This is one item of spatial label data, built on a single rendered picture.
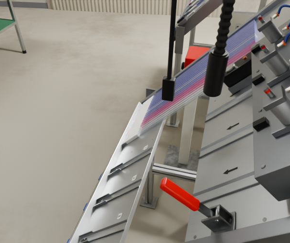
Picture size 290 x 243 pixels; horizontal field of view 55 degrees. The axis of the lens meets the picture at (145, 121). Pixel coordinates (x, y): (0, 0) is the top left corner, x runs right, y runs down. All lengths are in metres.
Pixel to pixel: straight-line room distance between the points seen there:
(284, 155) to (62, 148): 1.79
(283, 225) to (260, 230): 0.03
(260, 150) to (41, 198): 1.55
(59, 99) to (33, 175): 0.81
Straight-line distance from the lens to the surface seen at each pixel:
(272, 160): 0.34
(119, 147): 0.94
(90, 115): 2.25
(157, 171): 1.41
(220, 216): 0.41
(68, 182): 1.82
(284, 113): 0.34
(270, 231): 0.36
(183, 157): 1.80
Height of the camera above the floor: 1.40
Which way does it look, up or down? 41 degrees down
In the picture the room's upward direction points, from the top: straight up
